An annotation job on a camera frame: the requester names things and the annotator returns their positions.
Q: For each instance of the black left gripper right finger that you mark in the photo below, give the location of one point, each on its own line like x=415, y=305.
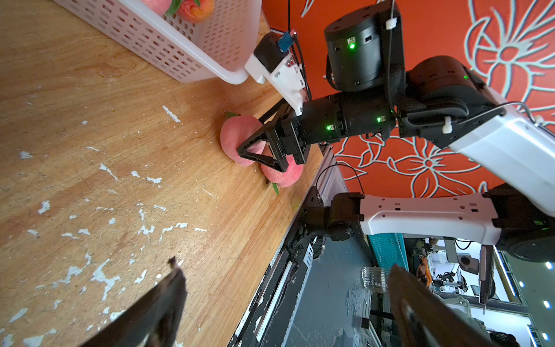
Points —
x=422, y=319

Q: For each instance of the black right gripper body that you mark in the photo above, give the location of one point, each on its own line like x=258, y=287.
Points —
x=365, y=65

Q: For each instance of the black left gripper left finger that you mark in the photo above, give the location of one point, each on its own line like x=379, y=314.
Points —
x=153, y=320

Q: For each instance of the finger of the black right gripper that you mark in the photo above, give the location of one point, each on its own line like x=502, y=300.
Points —
x=272, y=111
x=265, y=146

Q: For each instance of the pink red peach front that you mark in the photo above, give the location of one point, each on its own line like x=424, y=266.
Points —
x=283, y=179

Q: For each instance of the red orange peach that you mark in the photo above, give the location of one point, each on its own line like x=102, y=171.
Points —
x=196, y=11

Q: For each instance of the pink peach with leaf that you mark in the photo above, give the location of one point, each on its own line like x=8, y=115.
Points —
x=160, y=7

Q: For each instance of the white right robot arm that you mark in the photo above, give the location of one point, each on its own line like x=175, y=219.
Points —
x=440, y=101

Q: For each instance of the white plastic basket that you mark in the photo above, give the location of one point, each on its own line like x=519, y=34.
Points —
x=187, y=52

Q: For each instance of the teal plastic crate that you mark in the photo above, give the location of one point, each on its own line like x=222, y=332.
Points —
x=389, y=249

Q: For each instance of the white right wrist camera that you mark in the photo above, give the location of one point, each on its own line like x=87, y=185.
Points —
x=273, y=61

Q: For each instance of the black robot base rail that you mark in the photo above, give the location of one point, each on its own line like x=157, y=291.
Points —
x=312, y=292

